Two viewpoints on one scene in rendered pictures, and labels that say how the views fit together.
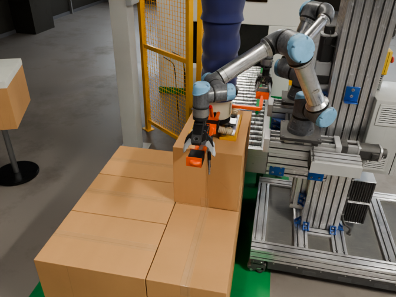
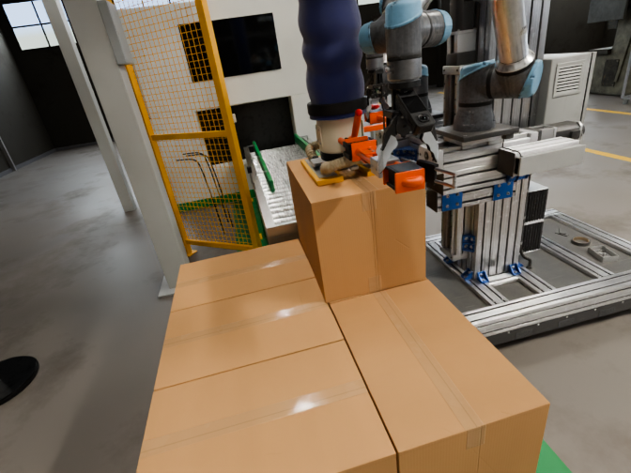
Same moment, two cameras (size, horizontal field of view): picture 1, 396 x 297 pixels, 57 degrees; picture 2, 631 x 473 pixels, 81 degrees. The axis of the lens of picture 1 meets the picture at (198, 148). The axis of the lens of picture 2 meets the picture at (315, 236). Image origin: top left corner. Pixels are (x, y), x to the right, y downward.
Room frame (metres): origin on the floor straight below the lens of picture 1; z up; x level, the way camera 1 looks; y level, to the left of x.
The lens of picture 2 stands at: (0.73, 0.53, 1.36)
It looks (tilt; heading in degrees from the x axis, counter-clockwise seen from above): 26 degrees down; 340
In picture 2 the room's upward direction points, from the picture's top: 9 degrees counter-clockwise
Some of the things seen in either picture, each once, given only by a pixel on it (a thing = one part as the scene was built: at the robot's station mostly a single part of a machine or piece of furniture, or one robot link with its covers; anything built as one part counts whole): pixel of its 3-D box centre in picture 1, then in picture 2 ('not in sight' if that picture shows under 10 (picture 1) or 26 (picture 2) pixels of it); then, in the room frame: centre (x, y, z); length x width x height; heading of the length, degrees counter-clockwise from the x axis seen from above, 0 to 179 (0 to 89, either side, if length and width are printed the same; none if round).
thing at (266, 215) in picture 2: not in sight; (255, 184); (3.61, -0.07, 0.50); 2.31 x 0.05 x 0.19; 170
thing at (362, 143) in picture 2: (210, 125); (360, 148); (1.81, -0.07, 1.07); 0.10 x 0.08 x 0.06; 79
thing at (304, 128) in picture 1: (301, 122); (474, 114); (1.84, -0.58, 1.09); 0.15 x 0.15 x 0.10
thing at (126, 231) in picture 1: (161, 224); (310, 351); (1.79, 0.23, 0.34); 1.20 x 1.00 x 0.40; 170
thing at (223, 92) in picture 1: (220, 91); (421, 30); (1.53, -0.10, 1.39); 0.11 x 0.11 x 0.08; 21
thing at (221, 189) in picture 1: (214, 154); (348, 214); (2.03, -0.11, 0.74); 0.60 x 0.40 x 0.40; 168
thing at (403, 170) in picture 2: (195, 157); (403, 176); (1.47, 0.01, 1.07); 0.08 x 0.07 x 0.05; 169
